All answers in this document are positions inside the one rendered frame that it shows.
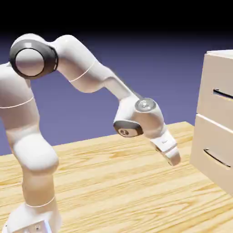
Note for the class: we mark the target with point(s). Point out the light beige cabinet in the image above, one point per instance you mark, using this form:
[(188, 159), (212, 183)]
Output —
[(213, 102)]

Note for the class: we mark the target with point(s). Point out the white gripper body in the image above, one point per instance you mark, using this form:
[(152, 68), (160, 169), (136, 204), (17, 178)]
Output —
[(173, 155)]

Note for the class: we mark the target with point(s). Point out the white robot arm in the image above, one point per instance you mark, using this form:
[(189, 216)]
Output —
[(78, 61)]

